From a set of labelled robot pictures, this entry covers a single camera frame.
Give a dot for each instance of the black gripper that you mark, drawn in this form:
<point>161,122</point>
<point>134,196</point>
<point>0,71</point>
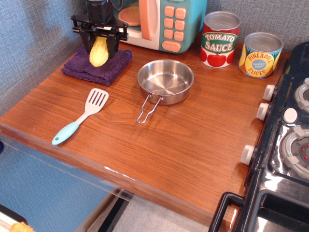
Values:
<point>100,21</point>

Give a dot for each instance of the yellow plastic corn cob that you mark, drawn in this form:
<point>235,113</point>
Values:
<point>99,53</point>

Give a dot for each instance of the purple folded rag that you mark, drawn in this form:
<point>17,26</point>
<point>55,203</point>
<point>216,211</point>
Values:
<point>80,67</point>

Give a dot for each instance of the teal toy microwave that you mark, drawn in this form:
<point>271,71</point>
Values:
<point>163,25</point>

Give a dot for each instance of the small steel pan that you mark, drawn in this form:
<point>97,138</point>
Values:
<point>163,82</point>

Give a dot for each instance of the tomato sauce can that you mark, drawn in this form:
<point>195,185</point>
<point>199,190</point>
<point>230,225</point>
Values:
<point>219,37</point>

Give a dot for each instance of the pineapple slices can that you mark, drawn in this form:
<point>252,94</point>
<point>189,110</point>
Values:
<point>260,54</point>

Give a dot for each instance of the orange fuzzy object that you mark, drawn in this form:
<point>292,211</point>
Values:
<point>21,227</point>

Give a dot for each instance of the black toy stove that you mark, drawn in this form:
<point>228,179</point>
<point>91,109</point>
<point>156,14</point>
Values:
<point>276,195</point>

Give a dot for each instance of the white spatula teal handle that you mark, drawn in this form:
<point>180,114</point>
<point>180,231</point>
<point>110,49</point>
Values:
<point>94,103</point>

